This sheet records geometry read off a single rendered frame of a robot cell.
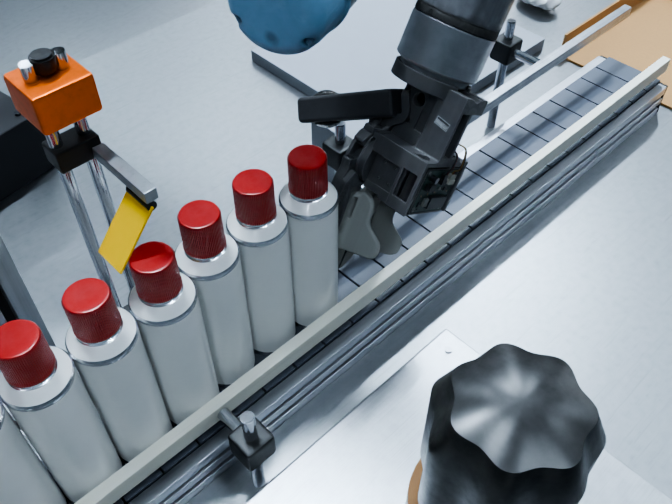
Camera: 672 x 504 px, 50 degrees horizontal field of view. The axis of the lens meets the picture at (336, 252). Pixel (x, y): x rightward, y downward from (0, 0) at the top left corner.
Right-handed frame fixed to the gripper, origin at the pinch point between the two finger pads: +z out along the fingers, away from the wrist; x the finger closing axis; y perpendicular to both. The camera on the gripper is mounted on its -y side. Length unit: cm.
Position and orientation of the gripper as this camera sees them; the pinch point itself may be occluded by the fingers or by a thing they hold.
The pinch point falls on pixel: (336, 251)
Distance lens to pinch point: 71.5
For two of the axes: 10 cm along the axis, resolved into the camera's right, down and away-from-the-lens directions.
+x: 6.3, -1.1, 7.7
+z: -3.6, 8.4, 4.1
